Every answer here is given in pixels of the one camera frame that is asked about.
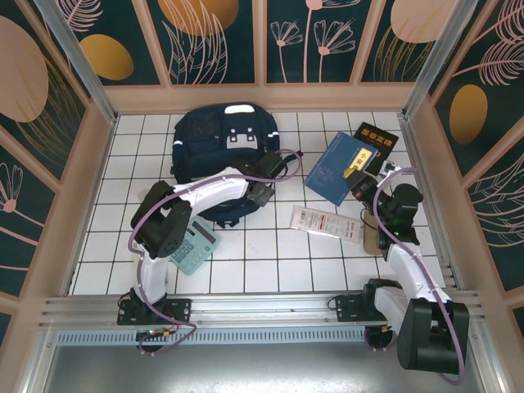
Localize blue book with yellow label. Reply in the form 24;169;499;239
302;130;380;208

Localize black book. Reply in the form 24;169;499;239
354;121;400;175

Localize tan wooden piece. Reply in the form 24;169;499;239
362;208;384;255

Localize clear stationery pack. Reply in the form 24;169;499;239
288;204;365;243

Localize navy blue backpack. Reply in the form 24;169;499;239
169;102;304;229

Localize teal calculator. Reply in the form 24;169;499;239
169;216;222;276

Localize grey steel sheet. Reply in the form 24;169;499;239
40;346;507;393

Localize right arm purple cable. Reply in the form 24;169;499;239
359;166;471;385

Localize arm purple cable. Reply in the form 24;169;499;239
129;149;304;356
359;166;471;385

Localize aluminium side rail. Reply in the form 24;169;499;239
399;116;466;292

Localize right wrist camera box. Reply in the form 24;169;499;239
379;160;405;178

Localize aluminium front rail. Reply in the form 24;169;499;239
38;289;486;329

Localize aluminium corner post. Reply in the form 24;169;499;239
34;0;120;124
402;0;481;120

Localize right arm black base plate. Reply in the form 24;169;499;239
334;295;410;324

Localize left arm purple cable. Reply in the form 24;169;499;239
129;149;304;356

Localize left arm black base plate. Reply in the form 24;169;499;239
117;297;193;327

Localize slotted grey cable duct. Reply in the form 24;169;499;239
55;329;369;347

